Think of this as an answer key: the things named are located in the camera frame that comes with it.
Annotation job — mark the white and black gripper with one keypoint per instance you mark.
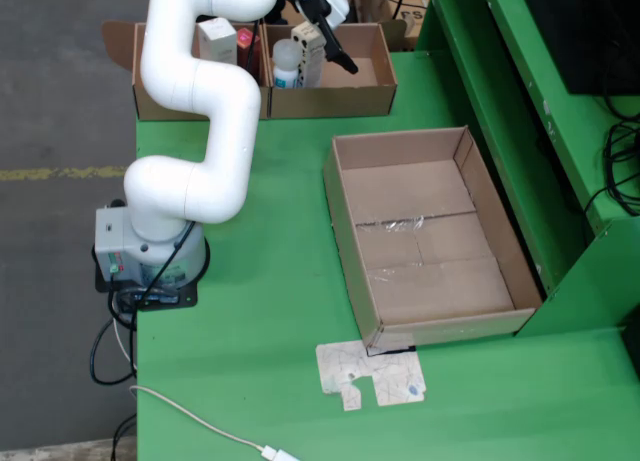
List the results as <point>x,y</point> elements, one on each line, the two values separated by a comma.
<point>325,3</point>

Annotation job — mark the translucent bottle with blue label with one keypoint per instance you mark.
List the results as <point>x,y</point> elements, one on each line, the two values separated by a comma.
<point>286,63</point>

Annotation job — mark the grey robot base unit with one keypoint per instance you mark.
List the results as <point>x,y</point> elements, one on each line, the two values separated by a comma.
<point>112,246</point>

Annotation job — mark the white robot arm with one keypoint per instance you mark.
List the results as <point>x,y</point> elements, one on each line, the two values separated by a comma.
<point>215,96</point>

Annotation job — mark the brown cardboard box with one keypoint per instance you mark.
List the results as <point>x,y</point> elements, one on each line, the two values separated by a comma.
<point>150,101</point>
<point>350,81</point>

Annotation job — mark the printed cardboard box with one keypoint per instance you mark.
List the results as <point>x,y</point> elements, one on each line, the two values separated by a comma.
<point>380,1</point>

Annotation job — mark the dark red box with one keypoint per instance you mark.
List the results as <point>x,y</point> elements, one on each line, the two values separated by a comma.
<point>247,51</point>

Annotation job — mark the shallow cardboard tray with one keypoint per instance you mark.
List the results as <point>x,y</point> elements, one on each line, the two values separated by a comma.
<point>450,291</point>

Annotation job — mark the cow print carton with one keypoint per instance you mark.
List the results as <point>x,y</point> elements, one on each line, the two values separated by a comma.
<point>310,56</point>

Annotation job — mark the tall white carton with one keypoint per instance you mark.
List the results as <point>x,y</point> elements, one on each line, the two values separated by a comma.
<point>217,43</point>

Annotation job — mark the black monitor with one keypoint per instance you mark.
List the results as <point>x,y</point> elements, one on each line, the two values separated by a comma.
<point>575,31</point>

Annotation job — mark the white scribbled paper sticker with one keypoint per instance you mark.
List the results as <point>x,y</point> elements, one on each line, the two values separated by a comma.
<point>390,376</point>

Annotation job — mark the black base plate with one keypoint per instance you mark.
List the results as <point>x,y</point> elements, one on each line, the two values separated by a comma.
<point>180,301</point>

